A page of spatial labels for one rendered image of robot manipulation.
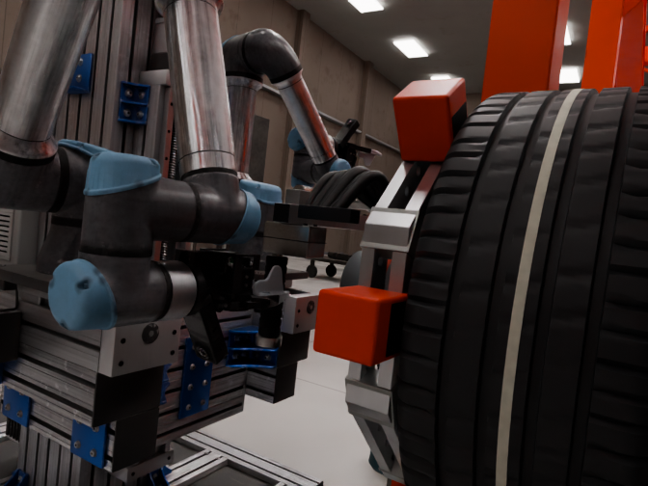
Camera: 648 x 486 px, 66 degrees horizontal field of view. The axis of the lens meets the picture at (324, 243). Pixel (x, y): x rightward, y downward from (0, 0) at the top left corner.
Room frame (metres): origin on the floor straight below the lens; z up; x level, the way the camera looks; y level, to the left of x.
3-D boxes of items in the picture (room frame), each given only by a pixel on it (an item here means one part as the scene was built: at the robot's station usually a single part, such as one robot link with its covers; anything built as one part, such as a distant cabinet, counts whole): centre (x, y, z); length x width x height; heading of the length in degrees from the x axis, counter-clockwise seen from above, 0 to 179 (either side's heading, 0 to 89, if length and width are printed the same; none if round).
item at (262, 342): (0.81, 0.07, 0.83); 0.04 x 0.04 x 0.16
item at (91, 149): (0.91, 0.44, 0.98); 0.13 x 0.12 x 0.14; 139
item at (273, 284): (0.76, 0.07, 0.85); 0.09 x 0.03 x 0.06; 139
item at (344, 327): (0.56, -0.05, 0.85); 0.09 x 0.08 x 0.07; 148
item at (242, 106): (1.43, 0.28, 1.19); 0.15 x 0.12 x 0.55; 45
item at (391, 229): (0.83, -0.22, 0.85); 0.54 x 0.07 x 0.54; 148
